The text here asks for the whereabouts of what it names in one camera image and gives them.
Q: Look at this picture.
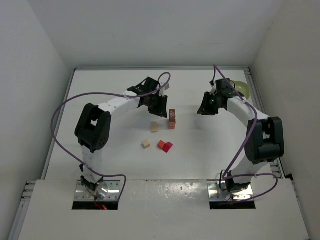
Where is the brown printed rectangular block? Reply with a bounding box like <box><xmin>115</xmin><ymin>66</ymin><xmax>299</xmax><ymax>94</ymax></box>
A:
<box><xmin>169</xmin><ymin>109</ymin><xmax>176</xmax><ymax>122</ymax></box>

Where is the natural wood long block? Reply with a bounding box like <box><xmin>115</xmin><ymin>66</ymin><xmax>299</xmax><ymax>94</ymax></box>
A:
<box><xmin>150</xmin><ymin>121</ymin><xmax>159</xmax><ymax>133</ymax></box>

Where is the orange cube block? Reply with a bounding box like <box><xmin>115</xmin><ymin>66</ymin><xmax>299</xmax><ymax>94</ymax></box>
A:
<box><xmin>168</xmin><ymin>125</ymin><xmax>176</xmax><ymax>130</ymax></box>

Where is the red-orange cube block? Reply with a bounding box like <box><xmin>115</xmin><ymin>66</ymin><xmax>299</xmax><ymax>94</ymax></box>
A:
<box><xmin>157</xmin><ymin>140</ymin><xmax>166</xmax><ymax>149</ymax></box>

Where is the green plastic bowl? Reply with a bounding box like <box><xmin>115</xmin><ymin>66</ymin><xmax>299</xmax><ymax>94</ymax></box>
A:
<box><xmin>231</xmin><ymin>81</ymin><xmax>250</xmax><ymax>100</ymax></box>

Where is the natural wood cube block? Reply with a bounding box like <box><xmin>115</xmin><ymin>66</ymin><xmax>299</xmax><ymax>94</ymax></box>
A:
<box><xmin>142</xmin><ymin>140</ymin><xmax>150</xmax><ymax>149</ymax></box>

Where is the magenta roof block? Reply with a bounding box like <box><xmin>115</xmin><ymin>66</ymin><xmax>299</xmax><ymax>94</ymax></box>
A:
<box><xmin>162</xmin><ymin>142</ymin><xmax>173</xmax><ymax>153</ymax></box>

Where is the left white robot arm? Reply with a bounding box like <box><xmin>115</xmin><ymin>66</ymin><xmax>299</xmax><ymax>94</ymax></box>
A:
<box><xmin>75</xmin><ymin>77</ymin><xmax>169</xmax><ymax>199</ymax></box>

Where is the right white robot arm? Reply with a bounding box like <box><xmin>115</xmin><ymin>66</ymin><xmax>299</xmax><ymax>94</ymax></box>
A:
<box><xmin>197</xmin><ymin>78</ymin><xmax>285</xmax><ymax>193</ymax></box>

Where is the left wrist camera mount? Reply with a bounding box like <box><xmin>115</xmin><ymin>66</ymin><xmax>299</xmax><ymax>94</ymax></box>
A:
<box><xmin>159</xmin><ymin>83</ymin><xmax>170</xmax><ymax>97</ymax></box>

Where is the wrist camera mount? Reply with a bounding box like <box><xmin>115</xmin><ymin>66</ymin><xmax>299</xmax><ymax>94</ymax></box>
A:
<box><xmin>159</xmin><ymin>83</ymin><xmax>170</xmax><ymax>97</ymax></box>
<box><xmin>210</xmin><ymin>84</ymin><xmax>217</xmax><ymax>95</ymax></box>

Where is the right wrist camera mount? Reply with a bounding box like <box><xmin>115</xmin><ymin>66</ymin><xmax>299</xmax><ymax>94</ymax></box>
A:
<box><xmin>210</xmin><ymin>84</ymin><xmax>217</xmax><ymax>95</ymax></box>

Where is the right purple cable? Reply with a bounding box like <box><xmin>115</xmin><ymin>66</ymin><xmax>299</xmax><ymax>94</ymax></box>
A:
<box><xmin>209</xmin><ymin>64</ymin><xmax>279</xmax><ymax>202</ymax></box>

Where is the purple cable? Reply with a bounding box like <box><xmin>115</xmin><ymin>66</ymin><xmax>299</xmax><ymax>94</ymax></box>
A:
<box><xmin>50</xmin><ymin>72</ymin><xmax>172</xmax><ymax>198</ymax></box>
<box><xmin>209</xmin><ymin>64</ymin><xmax>279</xmax><ymax>202</ymax></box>

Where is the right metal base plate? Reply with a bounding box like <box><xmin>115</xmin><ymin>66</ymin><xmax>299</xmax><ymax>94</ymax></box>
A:
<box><xmin>207</xmin><ymin>180</ymin><xmax>255</xmax><ymax>201</ymax></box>

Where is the metal base plate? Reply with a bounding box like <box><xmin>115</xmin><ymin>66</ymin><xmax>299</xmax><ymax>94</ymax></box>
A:
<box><xmin>74</xmin><ymin>180</ymin><xmax>122</xmax><ymax>202</ymax></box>
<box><xmin>207</xmin><ymin>180</ymin><xmax>255</xmax><ymax>201</ymax></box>

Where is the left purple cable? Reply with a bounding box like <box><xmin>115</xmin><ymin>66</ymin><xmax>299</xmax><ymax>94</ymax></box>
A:
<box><xmin>50</xmin><ymin>72</ymin><xmax>172</xmax><ymax>198</ymax></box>

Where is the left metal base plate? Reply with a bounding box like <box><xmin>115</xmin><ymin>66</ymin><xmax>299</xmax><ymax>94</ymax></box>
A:
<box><xmin>74</xmin><ymin>180</ymin><xmax>122</xmax><ymax>202</ymax></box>

